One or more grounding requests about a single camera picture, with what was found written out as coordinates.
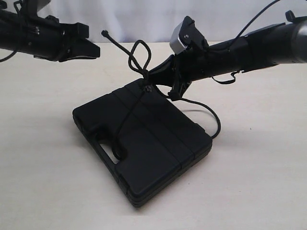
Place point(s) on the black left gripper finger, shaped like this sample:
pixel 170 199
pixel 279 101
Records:
pixel 80 49

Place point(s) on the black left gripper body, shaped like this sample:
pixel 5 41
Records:
pixel 70 35

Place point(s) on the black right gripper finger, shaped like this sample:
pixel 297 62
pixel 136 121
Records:
pixel 164 74

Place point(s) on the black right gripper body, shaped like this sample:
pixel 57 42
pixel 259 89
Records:
pixel 186 68

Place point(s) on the black plastic carry case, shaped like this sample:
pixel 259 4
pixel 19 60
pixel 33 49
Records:
pixel 146 144

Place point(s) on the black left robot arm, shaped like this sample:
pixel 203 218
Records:
pixel 46 38

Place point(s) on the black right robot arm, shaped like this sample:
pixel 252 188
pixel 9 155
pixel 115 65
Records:
pixel 264 48

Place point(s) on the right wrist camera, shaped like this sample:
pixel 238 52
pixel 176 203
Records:
pixel 186 36

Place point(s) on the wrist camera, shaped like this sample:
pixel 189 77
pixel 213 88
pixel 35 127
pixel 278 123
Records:
pixel 186 36
pixel 30 8

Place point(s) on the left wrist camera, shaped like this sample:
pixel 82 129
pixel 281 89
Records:
pixel 30 8

